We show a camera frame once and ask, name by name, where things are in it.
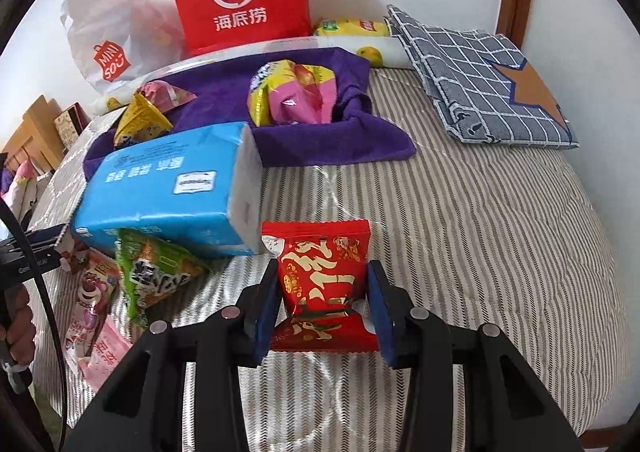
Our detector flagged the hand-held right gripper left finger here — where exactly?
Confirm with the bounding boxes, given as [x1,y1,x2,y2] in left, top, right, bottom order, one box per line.
[62,259,283,452]

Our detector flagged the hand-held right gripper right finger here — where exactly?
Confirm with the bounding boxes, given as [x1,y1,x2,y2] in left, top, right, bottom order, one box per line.
[366,259,586,452]

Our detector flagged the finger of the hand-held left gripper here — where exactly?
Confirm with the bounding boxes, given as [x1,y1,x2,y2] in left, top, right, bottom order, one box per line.
[22,224,66,255]

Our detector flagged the pink bear snack packet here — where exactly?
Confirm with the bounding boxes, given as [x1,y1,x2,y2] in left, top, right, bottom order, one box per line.
[62,249,135,394]

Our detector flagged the red snack packet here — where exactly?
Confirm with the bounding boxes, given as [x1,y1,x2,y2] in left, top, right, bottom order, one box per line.
[261,219,379,353]

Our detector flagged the green snack packet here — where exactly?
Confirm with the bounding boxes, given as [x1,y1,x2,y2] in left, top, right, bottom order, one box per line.
[114,227,213,323]

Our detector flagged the yellow snack packet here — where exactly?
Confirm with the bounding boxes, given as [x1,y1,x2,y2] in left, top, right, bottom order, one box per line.
[113,92,173,147]

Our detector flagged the purple cloth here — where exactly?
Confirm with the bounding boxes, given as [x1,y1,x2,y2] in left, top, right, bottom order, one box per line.
[82,46,418,183]

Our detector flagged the pink yellow snack bag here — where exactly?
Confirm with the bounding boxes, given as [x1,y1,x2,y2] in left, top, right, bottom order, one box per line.
[247,59,337,129]

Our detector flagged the person's left hand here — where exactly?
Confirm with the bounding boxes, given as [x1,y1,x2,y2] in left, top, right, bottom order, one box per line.
[0,284,37,358]

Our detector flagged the colourful pillow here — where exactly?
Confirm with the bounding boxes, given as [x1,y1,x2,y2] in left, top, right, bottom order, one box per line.
[0,164,51,223]

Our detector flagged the wooden headboard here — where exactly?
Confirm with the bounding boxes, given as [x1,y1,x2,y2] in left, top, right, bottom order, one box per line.
[0,94,66,173]

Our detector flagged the patterned book box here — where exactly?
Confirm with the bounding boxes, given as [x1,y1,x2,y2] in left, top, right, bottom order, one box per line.
[52,102,91,150]

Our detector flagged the blue tissue pack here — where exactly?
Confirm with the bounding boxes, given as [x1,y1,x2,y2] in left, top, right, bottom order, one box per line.
[70,121,266,257]

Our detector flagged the white plastic bag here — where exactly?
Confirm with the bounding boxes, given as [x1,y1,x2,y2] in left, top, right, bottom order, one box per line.
[60,0,188,95]

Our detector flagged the checked cloth with star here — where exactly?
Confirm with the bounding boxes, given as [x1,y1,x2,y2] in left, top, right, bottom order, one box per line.
[385,4,581,150]

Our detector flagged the lemon print paper roll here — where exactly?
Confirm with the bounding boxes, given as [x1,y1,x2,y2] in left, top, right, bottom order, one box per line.
[90,34,416,117]

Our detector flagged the yellow chip bag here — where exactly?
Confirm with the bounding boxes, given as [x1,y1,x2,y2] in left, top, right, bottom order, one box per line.
[312,18,391,37]

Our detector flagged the black cable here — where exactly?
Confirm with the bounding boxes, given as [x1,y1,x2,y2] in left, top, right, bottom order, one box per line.
[0,202,68,440]

